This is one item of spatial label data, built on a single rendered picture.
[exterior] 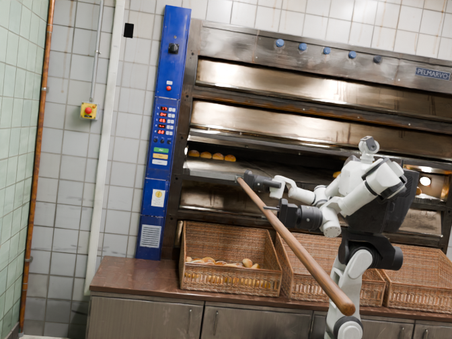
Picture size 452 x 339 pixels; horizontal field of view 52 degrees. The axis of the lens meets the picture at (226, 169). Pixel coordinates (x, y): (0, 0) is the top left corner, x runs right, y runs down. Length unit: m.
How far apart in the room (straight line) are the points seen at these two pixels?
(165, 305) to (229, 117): 1.20
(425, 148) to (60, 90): 2.36
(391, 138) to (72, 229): 2.14
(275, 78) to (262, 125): 0.31
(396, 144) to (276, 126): 0.81
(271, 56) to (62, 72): 1.28
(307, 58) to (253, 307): 1.56
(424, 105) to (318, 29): 0.87
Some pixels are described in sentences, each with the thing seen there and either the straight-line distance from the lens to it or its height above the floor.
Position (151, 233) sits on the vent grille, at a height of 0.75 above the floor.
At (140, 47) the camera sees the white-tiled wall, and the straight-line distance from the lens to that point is 2.93.
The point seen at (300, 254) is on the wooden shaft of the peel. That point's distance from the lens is 1.23.
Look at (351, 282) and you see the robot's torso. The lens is 2.23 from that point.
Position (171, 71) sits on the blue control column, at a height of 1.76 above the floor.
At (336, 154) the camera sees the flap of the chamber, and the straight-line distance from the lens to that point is 2.93.
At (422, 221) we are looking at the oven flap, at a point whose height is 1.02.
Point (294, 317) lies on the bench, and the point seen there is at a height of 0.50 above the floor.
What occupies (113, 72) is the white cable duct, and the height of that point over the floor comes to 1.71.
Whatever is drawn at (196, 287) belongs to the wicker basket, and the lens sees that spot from 2.58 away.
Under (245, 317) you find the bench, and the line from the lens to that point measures 2.62.
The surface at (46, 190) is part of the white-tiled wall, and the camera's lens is 3.04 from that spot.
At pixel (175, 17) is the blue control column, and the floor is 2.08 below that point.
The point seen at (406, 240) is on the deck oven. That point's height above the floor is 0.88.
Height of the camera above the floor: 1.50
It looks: 6 degrees down
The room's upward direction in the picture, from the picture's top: 8 degrees clockwise
